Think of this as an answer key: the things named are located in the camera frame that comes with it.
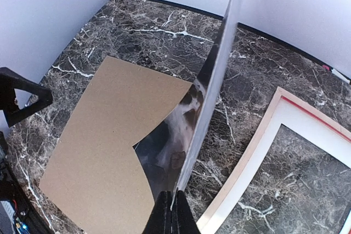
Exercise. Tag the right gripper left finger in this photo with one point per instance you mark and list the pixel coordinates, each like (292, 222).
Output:
(159, 221)

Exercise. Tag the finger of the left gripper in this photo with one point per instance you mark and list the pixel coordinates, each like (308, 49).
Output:
(21, 97)

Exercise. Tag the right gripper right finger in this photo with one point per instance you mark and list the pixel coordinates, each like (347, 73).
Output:
(182, 218)

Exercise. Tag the landscape photo print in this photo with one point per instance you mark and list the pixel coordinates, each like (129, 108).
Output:
(168, 153)

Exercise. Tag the brown backing board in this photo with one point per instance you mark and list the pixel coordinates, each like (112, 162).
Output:
(93, 175)

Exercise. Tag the red wooden picture frame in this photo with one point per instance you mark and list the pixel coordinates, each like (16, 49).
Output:
(246, 162)

